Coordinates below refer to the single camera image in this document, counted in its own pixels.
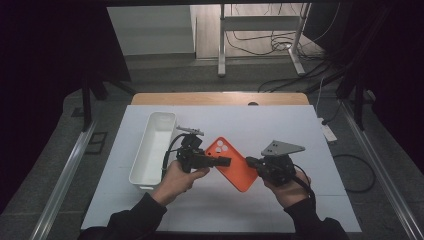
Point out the orange phone case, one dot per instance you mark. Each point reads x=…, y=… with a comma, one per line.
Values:
x=235, y=165

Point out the white plastic bin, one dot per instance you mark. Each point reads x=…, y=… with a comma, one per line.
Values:
x=153, y=151

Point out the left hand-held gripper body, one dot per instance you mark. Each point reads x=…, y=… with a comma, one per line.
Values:
x=191, y=155

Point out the dark curtain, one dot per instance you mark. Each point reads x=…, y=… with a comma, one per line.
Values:
x=43, y=83
x=396, y=73

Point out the black metal stand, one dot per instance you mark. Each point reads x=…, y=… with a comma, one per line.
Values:
x=87, y=100
x=358, y=100

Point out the aluminium rail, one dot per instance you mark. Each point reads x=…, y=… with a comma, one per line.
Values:
x=65, y=180
x=380, y=173

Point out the white power strip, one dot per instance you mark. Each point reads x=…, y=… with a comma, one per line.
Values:
x=328, y=132

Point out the white cabinet panel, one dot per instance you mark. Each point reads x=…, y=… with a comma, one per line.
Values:
x=150, y=30

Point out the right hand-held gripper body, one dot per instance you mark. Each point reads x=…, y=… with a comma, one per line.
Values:
x=276, y=163

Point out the person's right hand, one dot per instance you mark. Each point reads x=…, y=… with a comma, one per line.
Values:
x=288, y=193

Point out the white board table cover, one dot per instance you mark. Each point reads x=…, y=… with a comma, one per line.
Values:
x=233, y=120

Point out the white metal desk frame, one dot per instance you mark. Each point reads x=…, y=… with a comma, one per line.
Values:
x=260, y=23

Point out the person's left hand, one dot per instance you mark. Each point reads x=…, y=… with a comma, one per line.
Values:
x=176, y=185

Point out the black floor frame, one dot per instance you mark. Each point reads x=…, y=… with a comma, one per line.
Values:
x=96, y=142

